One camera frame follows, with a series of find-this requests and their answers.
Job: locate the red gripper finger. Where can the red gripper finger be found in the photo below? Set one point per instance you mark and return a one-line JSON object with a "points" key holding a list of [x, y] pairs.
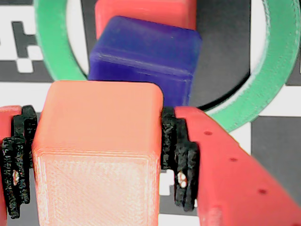
{"points": [[235, 188], [18, 150]]}

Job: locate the orange cube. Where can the orange cube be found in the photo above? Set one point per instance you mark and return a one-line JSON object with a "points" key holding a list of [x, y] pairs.
{"points": [[98, 153]]}

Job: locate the blue cube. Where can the blue cube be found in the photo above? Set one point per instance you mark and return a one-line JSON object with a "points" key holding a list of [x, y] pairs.
{"points": [[145, 54]]}

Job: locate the red cube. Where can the red cube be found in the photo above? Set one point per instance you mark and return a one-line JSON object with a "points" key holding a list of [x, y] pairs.
{"points": [[141, 7]]}

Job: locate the checkerboard marker mat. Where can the checkerboard marker mat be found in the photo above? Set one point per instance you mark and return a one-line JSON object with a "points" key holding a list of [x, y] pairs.
{"points": [[223, 58]]}

